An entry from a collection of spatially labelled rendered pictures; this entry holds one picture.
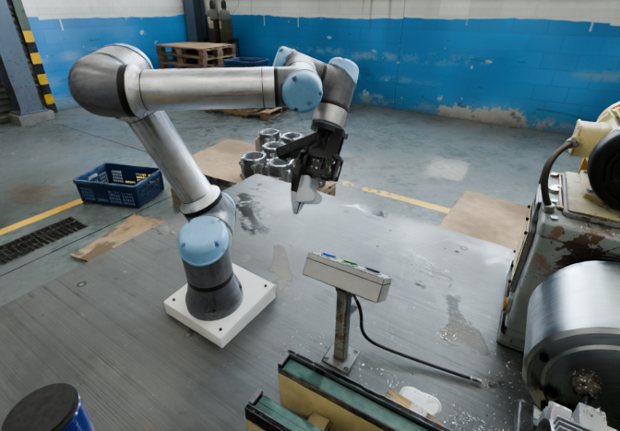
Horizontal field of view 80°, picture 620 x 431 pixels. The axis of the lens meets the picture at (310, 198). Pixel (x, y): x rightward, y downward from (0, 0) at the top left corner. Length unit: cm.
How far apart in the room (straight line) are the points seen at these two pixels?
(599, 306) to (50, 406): 70
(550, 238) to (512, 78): 510
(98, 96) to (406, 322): 88
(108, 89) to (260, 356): 66
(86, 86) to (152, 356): 62
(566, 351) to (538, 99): 536
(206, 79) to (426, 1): 553
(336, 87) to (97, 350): 85
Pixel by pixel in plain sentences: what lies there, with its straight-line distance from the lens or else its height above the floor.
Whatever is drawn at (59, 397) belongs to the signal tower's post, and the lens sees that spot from 46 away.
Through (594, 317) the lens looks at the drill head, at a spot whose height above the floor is 115.
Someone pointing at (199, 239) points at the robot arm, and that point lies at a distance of 89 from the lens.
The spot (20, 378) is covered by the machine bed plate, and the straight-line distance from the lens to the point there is 113.
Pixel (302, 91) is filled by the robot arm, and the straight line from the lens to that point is 69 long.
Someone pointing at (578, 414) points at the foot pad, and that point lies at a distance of 66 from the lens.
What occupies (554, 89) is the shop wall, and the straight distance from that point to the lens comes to 592.
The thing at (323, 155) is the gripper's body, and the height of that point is 126.
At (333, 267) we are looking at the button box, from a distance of 76.
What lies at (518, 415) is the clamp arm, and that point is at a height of 103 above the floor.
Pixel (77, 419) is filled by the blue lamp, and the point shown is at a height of 120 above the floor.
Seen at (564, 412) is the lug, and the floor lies 109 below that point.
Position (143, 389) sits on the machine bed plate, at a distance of 98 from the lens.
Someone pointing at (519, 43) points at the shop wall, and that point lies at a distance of 588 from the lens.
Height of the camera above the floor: 155
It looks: 28 degrees down
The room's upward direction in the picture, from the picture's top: straight up
